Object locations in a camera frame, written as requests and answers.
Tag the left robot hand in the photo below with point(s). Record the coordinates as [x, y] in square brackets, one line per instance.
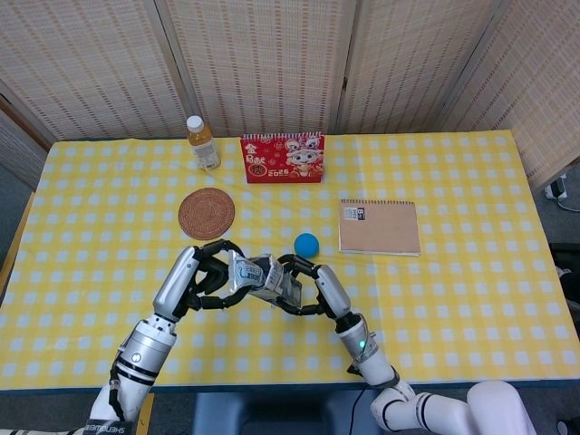
[174, 285]

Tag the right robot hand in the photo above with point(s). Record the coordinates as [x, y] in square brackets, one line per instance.
[333, 290]

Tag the round woven rattan coaster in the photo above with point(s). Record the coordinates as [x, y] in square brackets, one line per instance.
[206, 213]

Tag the blue-and-white toothpaste box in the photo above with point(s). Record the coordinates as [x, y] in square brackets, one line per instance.
[285, 290]

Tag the yellow white checked tablecloth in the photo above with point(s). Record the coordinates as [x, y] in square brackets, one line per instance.
[453, 294]

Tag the woven bamboo folding screen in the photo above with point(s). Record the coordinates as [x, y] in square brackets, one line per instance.
[263, 68]

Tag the red 2026 desk calendar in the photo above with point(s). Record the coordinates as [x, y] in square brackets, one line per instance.
[281, 158]

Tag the silver blue toothpaste tube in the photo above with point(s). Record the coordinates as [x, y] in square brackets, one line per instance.
[247, 272]

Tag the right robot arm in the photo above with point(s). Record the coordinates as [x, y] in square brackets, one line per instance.
[408, 399]

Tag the blue rubber ball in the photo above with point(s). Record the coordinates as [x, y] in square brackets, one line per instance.
[306, 244]

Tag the brown spiral notebook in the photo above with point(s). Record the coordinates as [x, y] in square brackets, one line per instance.
[380, 229]

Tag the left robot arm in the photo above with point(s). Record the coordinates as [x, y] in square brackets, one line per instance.
[140, 358]

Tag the white power strip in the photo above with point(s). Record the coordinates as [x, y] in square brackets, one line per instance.
[557, 186]

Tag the yellow juice bottle white cap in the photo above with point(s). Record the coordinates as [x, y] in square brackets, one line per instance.
[205, 147]

